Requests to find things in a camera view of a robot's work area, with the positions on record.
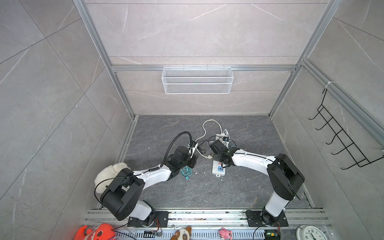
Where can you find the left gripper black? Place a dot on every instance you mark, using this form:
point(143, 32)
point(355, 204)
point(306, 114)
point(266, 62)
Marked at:
point(193, 163)

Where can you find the white multicolour power strip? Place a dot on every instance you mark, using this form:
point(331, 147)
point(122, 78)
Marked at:
point(217, 170)

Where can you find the white charger with black cable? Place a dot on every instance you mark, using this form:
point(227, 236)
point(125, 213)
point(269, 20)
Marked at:
point(223, 138)

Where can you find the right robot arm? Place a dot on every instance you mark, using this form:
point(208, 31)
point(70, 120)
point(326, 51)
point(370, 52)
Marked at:
point(285, 177)

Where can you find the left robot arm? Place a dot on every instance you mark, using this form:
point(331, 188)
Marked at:
point(119, 189)

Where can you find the brown white plush puppy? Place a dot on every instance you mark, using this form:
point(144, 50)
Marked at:
point(183, 234)

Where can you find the white plush dog toy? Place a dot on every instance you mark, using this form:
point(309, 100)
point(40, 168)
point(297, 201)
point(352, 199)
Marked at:
point(104, 178)

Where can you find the pink plush toy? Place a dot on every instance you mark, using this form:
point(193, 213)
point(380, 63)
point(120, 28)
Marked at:
point(225, 234)

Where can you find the red plush toy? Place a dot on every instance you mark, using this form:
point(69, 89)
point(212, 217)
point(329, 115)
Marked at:
point(101, 232)

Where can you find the white analog clock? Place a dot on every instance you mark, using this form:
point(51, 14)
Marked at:
point(306, 232)

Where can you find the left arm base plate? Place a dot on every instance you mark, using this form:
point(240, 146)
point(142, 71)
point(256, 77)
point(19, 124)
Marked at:
point(154, 220)

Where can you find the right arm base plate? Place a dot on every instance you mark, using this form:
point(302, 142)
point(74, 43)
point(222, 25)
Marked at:
point(265, 219)

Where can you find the white wire mesh basket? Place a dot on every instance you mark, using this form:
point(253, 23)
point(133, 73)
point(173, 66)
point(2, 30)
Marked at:
point(197, 80)

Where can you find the black wire hook rack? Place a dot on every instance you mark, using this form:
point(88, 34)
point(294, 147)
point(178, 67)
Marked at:
point(339, 133)

